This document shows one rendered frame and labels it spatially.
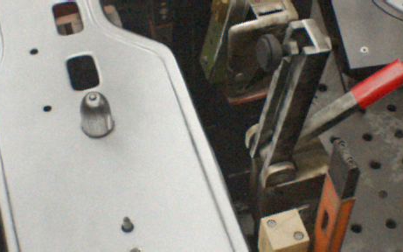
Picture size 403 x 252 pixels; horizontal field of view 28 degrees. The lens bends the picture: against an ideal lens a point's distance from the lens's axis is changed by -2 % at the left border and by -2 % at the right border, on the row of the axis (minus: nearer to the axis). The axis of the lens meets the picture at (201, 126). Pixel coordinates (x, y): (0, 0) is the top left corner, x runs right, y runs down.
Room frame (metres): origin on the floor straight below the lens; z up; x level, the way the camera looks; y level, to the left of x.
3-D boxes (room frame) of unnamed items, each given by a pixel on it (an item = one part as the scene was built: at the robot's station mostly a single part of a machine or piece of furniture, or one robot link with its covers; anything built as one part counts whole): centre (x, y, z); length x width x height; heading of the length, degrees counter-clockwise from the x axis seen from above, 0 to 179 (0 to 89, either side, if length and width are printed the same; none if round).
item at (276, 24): (0.60, -0.06, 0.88); 0.11 x 0.09 x 0.37; 107
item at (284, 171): (0.40, -0.07, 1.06); 0.03 x 0.01 x 0.03; 107
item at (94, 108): (0.50, 0.11, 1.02); 0.03 x 0.03 x 0.07
